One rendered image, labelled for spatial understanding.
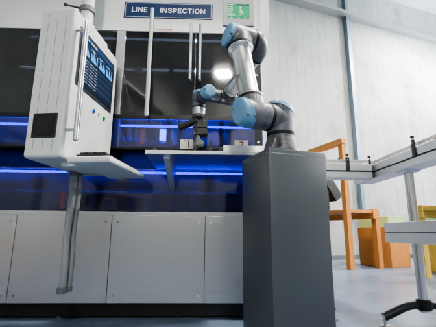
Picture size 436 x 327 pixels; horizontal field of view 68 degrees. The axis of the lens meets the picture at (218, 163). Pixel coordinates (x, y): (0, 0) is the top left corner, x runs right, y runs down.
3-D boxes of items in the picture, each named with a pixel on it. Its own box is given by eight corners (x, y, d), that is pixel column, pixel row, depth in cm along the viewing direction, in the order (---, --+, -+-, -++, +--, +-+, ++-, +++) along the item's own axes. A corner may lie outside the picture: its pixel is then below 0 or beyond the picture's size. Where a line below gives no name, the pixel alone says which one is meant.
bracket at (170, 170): (170, 190, 197) (170, 169, 200) (174, 190, 197) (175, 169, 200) (162, 181, 164) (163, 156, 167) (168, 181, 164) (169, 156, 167)
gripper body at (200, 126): (207, 134, 181) (207, 113, 184) (191, 133, 181) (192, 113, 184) (207, 138, 189) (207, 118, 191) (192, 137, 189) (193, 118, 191)
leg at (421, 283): (411, 310, 178) (396, 171, 194) (427, 310, 178) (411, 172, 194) (422, 314, 169) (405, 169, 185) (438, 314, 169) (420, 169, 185)
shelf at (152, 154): (158, 171, 207) (158, 168, 208) (268, 172, 210) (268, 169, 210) (145, 153, 161) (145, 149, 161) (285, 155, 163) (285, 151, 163)
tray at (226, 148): (220, 165, 198) (220, 159, 199) (263, 166, 199) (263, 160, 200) (223, 152, 165) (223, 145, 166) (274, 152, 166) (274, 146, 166)
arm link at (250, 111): (279, 121, 129) (257, 23, 152) (246, 115, 122) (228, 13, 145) (263, 137, 138) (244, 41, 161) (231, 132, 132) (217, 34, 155)
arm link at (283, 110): (301, 132, 134) (300, 101, 137) (274, 127, 129) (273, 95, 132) (283, 139, 145) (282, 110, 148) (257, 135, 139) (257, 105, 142)
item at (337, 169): (270, 176, 211) (269, 152, 214) (265, 180, 226) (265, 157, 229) (374, 177, 213) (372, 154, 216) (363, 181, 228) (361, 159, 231)
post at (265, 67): (264, 317, 190) (257, 2, 234) (274, 317, 190) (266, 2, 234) (266, 320, 184) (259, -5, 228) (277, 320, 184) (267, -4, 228)
